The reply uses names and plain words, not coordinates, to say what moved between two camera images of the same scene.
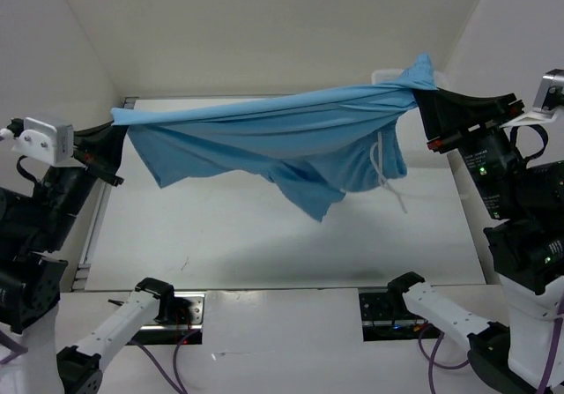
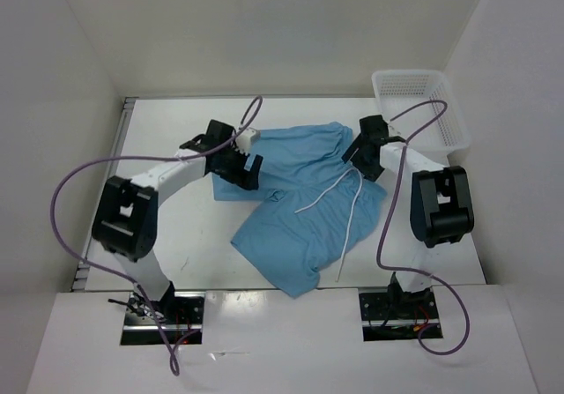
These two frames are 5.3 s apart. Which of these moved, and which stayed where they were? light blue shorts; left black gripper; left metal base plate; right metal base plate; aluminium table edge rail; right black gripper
Moved: light blue shorts; right black gripper; left black gripper
Stayed: left metal base plate; aluminium table edge rail; right metal base plate
